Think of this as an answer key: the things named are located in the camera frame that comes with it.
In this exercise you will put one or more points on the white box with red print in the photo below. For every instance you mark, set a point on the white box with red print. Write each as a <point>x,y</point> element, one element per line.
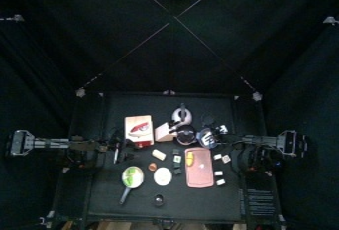
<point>139,129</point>

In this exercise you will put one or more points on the small dark cube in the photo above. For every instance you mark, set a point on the small dark cube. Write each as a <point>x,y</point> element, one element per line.
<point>178,171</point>
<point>177,151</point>
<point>178,165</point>

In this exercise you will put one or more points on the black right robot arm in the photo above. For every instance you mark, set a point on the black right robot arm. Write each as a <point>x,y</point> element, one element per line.
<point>274,141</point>

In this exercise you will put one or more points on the grey frame corner bracket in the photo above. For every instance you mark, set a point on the grey frame corner bracket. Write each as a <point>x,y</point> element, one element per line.
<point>81,92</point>
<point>257,96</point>

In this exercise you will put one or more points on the cream butter block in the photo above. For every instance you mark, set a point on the cream butter block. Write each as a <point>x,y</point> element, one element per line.
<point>159,154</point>

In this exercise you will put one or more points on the brown eggshell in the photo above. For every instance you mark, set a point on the brown eggshell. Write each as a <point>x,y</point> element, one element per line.
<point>153,166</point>

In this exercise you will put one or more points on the white toy kettle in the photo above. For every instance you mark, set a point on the white toy kettle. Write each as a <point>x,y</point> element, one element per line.
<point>182,116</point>

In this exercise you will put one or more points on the blue mug with white print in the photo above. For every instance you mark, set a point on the blue mug with white print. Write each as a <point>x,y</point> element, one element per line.
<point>207,138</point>

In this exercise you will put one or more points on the small white plate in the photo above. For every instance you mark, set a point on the small white plate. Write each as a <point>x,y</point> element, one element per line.
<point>163,176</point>

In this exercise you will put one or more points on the black pot with lid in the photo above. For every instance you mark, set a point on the black pot with lid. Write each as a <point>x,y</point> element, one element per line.
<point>186,135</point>

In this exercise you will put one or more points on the small white printed block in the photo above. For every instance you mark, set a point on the small white printed block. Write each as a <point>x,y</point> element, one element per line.
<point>223,129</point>

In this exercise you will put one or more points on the pink cutting board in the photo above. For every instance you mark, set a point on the pink cutting board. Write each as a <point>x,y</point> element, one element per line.
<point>199,171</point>

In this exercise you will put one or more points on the frying pan with green vegetable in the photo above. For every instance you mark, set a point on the frying pan with green vegetable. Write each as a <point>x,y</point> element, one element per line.
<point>133,177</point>

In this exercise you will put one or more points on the wooden knife block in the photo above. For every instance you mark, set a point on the wooden knife block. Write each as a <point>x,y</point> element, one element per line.
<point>165,133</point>

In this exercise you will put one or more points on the yellow toy pepper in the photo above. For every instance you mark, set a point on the yellow toy pepper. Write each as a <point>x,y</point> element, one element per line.
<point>190,159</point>

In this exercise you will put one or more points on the small white cube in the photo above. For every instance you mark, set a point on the small white cube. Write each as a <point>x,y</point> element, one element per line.
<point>218,156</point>
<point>221,182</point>
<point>218,173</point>
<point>226,158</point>

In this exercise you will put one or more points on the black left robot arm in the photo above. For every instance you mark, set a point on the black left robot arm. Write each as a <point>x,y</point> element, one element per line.
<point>48,143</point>

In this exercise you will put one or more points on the round black lid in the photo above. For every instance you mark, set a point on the round black lid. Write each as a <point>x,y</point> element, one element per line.
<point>209,120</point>

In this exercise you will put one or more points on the white cube with green print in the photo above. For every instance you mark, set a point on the white cube with green print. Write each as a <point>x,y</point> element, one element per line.
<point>178,158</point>

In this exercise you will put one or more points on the grey wall bracket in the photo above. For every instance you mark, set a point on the grey wall bracket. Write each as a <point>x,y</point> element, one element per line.
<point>16,18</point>
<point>330,20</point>

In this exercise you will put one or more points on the grey frame middle bracket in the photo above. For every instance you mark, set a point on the grey frame middle bracket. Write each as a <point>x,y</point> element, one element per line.
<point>169,92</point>

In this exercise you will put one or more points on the small black cup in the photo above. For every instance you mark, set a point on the small black cup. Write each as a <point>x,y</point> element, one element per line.
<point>159,200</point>

